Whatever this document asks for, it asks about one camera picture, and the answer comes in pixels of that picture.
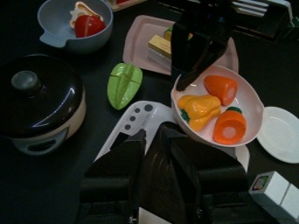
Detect blue-grey bowl with handle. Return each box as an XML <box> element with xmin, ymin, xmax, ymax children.
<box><xmin>36</xmin><ymin>0</ymin><xmax>115</xmax><ymax>55</ymax></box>

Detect white orange toy food slice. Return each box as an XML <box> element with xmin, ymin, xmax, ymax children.
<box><xmin>70</xmin><ymin>1</ymin><xmax>106</xmax><ymax>29</ymax></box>

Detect wooden toy board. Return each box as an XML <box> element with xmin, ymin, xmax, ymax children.
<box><xmin>106</xmin><ymin>0</ymin><xmax>149</xmax><ymax>13</ymax></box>

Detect green toy leaf vegetable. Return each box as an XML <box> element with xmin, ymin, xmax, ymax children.
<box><xmin>107</xmin><ymin>62</ymin><xmax>145</xmax><ymax>111</ymax></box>

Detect yellow white toy butter block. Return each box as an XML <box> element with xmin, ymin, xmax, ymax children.
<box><xmin>147</xmin><ymin>34</ymin><xmax>174</xmax><ymax>70</ymax></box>

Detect white printed carton box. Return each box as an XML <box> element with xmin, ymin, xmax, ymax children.
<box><xmin>247</xmin><ymin>171</ymin><xmax>299</xmax><ymax>221</ymax></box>

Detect orange toy carrot top half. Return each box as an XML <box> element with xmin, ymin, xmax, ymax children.
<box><xmin>213</xmin><ymin>106</ymin><xmax>249</xmax><ymax>146</ymax></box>

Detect cream toy pot grey handles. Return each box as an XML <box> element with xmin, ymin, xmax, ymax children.
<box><xmin>0</xmin><ymin>87</ymin><xmax>88</xmax><ymax>156</ymax></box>

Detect small yellow toy food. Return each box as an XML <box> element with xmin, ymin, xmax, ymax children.
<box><xmin>163</xmin><ymin>27</ymin><xmax>194</xmax><ymax>42</ymax></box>

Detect red toy tomato half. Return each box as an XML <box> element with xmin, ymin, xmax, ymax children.
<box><xmin>74</xmin><ymin>14</ymin><xmax>108</xmax><ymax>39</ymax></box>

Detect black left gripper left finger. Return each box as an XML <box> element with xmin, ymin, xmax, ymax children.
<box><xmin>79</xmin><ymin>129</ymin><xmax>147</xmax><ymax>224</ymax></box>

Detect yellow toy bell pepper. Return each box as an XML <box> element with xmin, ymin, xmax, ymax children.
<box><xmin>177</xmin><ymin>94</ymin><xmax>222</xmax><ymax>132</ymax></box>

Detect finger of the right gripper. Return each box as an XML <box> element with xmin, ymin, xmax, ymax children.
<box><xmin>170</xmin><ymin>21</ymin><xmax>202</xmax><ymax>77</ymax></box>
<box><xmin>175</xmin><ymin>37</ymin><xmax>230</xmax><ymax>92</ymax></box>

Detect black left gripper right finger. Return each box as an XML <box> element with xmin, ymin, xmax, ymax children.
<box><xmin>170</xmin><ymin>136</ymin><xmax>253</xmax><ymax>224</ymax></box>

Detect pink oval bowl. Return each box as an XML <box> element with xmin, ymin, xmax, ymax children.
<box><xmin>171</xmin><ymin>64</ymin><xmax>266</xmax><ymax>148</ymax></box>

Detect orange toy carrot tip half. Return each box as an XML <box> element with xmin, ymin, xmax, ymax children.
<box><xmin>203</xmin><ymin>74</ymin><xmax>239</xmax><ymax>107</ymax></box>

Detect white round plate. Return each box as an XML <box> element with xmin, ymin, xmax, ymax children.
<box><xmin>257</xmin><ymin>106</ymin><xmax>299</xmax><ymax>165</ymax></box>

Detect pink rectangular tray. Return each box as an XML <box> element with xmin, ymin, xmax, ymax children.
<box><xmin>122</xmin><ymin>14</ymin><xmax>239</xmax><ymax>77</ymax></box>

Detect black pot lid grey knob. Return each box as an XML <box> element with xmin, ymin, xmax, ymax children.
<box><xmin>0</xmin><ymin>53</ymin><xmax>86</xmax><ymax>139</ymax></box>

